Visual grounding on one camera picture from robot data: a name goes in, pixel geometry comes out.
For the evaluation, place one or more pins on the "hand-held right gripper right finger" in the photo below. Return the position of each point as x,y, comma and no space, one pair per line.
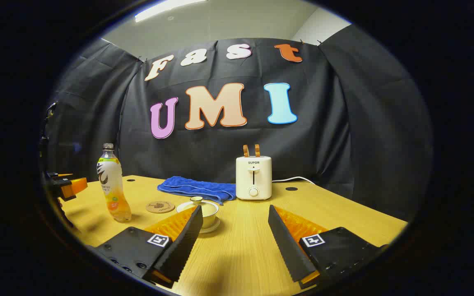
286,246

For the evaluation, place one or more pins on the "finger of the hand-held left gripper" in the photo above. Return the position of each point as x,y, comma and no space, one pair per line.
76,187
62,175

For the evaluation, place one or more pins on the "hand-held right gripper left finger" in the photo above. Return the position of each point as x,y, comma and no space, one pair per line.
187,242

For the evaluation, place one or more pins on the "beige ceramic teacup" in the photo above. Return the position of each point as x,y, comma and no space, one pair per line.
210,216

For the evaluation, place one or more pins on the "clear plastic water bottle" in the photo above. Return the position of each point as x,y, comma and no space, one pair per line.
113,185

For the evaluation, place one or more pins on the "beige teacup lid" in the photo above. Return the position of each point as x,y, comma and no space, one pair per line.
196,200

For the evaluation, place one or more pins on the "round brown coaster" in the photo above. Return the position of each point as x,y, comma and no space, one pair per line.
160,206

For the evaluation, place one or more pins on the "beige ceramic saucer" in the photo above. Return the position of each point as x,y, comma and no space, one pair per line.
213,227

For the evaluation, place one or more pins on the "blue folded towel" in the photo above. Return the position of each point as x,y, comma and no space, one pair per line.
196,188

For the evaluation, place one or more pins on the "cream white toaster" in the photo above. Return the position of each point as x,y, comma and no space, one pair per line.
253,179

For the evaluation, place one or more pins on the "black backdrop cloth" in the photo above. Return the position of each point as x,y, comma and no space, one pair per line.
344,123

